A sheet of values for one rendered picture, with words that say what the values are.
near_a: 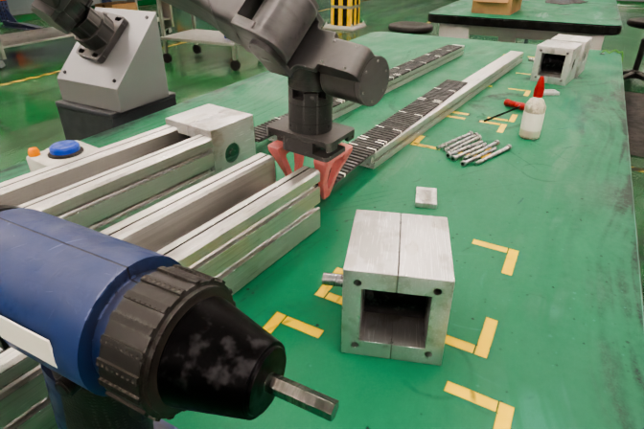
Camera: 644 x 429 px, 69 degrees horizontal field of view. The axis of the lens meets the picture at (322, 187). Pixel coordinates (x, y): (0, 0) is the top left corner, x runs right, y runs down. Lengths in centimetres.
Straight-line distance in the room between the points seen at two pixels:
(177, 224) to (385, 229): 22
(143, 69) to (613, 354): 101
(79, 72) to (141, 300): 107
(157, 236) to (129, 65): 68
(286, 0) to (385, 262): 29
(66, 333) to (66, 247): 4
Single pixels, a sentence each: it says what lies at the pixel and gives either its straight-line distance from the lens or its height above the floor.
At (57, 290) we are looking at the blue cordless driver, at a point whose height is 99.
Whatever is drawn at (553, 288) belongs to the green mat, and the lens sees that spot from 57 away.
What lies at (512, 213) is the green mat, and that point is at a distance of 70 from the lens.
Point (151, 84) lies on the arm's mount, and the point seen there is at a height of 82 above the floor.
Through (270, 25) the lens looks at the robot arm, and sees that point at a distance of 52.
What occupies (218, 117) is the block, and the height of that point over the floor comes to 87.
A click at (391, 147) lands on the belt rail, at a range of 83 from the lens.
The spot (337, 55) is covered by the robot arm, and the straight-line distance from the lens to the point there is 52.
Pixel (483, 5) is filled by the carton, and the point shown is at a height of 82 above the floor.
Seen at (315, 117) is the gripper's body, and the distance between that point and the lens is 59.
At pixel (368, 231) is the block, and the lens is 44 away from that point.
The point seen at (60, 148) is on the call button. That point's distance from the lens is 76.
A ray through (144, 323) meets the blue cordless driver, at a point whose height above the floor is 99.
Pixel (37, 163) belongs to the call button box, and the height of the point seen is 84.
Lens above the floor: 111
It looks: 28 degrees down
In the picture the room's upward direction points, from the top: straight up
